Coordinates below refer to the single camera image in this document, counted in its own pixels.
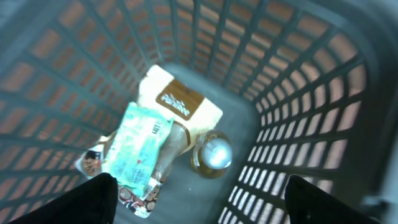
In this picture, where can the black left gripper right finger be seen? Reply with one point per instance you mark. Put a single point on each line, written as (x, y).
(307, 204)

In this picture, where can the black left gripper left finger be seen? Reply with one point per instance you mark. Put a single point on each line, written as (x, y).
(94, 201)

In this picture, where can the yellow Vim dish soap bottle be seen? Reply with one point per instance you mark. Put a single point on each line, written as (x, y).
(212, 155)

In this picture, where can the brown printed snack packet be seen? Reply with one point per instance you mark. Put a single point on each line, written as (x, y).
(91, 164)

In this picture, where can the light teal snack packet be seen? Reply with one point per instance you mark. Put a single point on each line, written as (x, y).
(133, 154)

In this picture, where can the dark grey plastic basket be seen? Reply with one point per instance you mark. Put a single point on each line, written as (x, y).
(306, 88)

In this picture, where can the cream brown bread bag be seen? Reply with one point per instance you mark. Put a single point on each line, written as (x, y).
(191, 113)

